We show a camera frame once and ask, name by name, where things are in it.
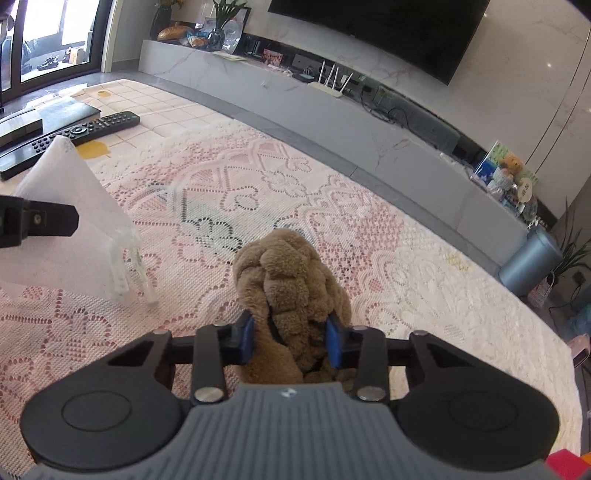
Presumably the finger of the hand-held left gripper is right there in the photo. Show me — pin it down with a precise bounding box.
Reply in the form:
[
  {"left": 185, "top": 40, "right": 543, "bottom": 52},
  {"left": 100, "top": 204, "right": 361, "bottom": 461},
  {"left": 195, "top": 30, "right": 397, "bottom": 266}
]
[{"left": 0, "top": 195, "right": 79, "bottom": 250}]

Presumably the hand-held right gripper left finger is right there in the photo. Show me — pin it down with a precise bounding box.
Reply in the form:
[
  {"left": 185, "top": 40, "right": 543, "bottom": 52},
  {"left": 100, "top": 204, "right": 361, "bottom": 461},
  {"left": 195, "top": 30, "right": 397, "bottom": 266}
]
[{"left": 108, "top": 311, "right": 254, "bottom": 407}]

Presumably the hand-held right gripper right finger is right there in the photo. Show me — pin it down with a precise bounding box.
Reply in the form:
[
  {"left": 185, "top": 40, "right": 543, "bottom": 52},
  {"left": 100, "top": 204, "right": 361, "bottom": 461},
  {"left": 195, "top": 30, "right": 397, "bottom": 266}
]
[{"left": 325, "top": 318, "right": 467, "bottom": 402}]

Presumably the white translucent bag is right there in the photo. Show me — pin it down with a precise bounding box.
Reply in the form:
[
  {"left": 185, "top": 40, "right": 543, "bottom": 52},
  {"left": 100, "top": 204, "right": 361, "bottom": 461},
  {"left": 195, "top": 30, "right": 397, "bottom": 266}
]
[{"left": 0, "top": 135, "right": 158, "bottom": 309}]

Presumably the brown plush toy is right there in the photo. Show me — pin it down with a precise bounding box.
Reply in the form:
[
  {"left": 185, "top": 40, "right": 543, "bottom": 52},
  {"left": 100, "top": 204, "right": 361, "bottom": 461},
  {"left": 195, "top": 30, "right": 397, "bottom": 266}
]
[{"left": 232, "top": 229, "right": 354, "bottom": 386}]

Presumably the black remote control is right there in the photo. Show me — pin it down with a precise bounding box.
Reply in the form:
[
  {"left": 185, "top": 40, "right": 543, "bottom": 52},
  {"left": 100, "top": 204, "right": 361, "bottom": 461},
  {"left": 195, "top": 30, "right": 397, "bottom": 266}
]
[{"left": 0, "top": 111, "right": 140, "bottom": 181}]

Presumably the silver device box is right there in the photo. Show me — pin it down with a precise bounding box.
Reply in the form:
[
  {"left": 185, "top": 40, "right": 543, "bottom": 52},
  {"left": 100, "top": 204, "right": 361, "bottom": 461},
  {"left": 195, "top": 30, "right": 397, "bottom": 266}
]
[{"left": 0, "top": 112, "right": 43, "bottom": 139}]

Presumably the black flat device box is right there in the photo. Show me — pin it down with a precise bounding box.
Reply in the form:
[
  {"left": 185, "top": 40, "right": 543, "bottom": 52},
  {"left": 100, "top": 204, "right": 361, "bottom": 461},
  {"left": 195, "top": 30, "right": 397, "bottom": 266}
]
[{"left": 0, "top": 102, "right": 101, "bottom": 149}]

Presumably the blue-grey trash can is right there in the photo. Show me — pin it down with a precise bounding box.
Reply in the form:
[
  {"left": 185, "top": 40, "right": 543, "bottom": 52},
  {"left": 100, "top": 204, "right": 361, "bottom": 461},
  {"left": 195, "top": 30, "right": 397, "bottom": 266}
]
[{"left": 499, "top": 226, "right": 564, "bottom": 297}]

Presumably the golden bread-shaped ornament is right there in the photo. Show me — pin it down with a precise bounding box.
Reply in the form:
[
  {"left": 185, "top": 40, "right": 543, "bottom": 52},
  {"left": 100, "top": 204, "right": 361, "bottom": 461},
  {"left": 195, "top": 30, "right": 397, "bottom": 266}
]
[{"left": 157, "top": 25, "right": 195, "bottom": 43}]

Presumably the white marble TV cabinet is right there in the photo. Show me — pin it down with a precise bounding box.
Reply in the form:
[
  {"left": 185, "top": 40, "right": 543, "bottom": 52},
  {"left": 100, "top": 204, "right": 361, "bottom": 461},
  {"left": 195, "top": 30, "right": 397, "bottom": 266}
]
[{"left": 139, "top": 39, "right": 539, "bottom": 274}]

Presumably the dark vase with dried flowers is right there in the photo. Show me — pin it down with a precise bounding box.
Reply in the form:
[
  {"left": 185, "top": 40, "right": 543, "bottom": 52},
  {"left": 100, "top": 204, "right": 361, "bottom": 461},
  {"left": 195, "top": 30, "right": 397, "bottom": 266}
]
[{"left": 150, "top": 0, "right": 185, "bottom": 41}]

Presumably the blue snack bag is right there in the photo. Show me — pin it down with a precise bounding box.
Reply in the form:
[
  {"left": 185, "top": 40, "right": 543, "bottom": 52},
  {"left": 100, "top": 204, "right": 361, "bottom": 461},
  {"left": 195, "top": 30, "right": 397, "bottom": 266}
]
[{"left": 182, "top": 31, "right": 214, "bottom": 49}]

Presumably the colourful picture card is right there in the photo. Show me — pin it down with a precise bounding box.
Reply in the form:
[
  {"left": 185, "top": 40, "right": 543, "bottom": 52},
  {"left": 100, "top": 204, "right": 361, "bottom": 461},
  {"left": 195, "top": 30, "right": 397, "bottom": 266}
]
[{"left": 475, "top": 141, "right": 511, "bottom": 185}]

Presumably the plush bear toy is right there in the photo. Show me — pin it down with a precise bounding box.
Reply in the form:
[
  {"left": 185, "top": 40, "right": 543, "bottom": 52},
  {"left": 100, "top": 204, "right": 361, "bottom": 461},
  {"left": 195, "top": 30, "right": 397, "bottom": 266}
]
[{"left": 501, "top": 153, "right": 525, "bottom": 178}]

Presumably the potted plant with thin leaves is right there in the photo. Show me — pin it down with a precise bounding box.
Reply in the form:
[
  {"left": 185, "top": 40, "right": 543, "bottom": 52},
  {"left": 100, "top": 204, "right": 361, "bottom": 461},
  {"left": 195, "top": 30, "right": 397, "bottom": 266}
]
[{"left": 549, "top": 198, "right": 591, "bottom": 287}]

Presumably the glass vase with plant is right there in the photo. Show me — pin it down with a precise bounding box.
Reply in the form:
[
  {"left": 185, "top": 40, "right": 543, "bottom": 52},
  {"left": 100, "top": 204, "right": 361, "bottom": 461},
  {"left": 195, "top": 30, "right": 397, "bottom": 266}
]
[{"left": 205, "top": 0, "right": 250, "bottom": 51}]

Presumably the white router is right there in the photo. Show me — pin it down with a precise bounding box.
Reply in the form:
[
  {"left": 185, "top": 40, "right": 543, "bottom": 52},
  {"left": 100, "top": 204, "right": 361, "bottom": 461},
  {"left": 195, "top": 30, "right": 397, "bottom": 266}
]
[{"left": 308, "top": 60, "right": 354, "bottom": 99}]

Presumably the pink red cloth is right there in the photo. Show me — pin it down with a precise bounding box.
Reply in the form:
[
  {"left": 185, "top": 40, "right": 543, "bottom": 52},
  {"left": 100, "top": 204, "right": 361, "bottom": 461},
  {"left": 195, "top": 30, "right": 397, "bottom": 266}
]
[{"left": 547, "top": 450, "right": 591, "bottom": 480}]

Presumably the black television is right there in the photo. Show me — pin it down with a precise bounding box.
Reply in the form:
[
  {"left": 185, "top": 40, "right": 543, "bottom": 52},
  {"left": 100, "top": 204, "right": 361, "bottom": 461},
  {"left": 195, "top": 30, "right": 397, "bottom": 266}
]
[{"left": 268, "top": 0, "right": 491, "bottom": 86}]

